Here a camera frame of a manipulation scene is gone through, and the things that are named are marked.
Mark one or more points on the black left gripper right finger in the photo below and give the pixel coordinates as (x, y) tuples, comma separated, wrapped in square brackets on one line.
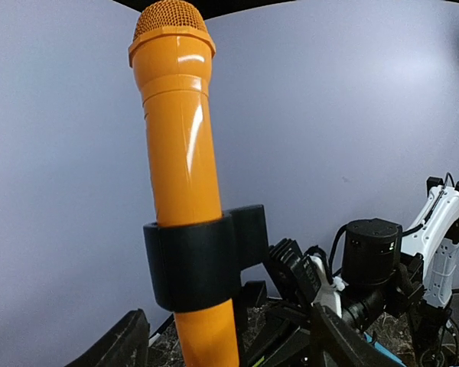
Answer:
[(330, 336)]

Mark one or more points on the black round-base stand orange mic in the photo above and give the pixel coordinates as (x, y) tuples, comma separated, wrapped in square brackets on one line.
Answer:
[(196, 274)]

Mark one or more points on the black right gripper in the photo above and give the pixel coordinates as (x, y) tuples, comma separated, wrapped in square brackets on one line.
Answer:
[(283, 340)]

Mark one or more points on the orange microphone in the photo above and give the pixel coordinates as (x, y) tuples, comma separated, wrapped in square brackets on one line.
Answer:
[(171, 57)]

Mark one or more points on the blue microphone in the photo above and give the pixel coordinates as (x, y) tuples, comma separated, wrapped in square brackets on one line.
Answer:
[(372, 340)]

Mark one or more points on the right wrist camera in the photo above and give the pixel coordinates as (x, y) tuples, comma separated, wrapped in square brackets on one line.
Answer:
[(304, 278)]

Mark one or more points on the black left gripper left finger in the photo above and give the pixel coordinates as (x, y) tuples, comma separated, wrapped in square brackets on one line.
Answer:
[(125, 344)]

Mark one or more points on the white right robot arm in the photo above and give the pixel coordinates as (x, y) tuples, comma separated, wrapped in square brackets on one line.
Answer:
[(403, 273)]

